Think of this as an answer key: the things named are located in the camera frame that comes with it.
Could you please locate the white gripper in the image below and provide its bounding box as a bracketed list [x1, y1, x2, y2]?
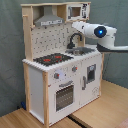
[72, 21, 85, 34]

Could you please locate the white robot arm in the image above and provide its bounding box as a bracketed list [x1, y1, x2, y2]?
[72, 21, 128, 53]

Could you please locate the wooden toy kitchen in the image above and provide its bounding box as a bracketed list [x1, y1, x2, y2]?
[22, 2, 103, 127]

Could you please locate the toy microwave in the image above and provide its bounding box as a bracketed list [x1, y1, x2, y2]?
[67, 3, 90, 21]

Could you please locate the black toy faucet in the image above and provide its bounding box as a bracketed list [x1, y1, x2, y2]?
[66, 32, 83, 50]

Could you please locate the grey toy sink basin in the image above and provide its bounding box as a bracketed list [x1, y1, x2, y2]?
[66, 47, 94, 56]

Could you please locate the grey range hood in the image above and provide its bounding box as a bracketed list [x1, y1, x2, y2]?
[35, 6, 64, 27]

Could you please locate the red right stove knob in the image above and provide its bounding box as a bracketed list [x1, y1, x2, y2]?
[72, 66, 78, 72]

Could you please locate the red stove knob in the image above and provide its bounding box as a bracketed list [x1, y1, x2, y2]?
[72, 66, 78, 72]
[54, 73, 60, 79]

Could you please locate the white cabinet door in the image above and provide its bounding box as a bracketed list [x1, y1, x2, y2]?
[80, 55, 102, 106]

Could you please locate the black toy stovetop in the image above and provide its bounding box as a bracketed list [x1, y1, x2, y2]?
[34, 53, 71, 66]

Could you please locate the red left stove knob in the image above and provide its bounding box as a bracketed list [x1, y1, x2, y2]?
[54, 73, 60, 79]

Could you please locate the toy oven door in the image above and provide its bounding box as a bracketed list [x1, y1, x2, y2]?
[48, 78, 79, 125]

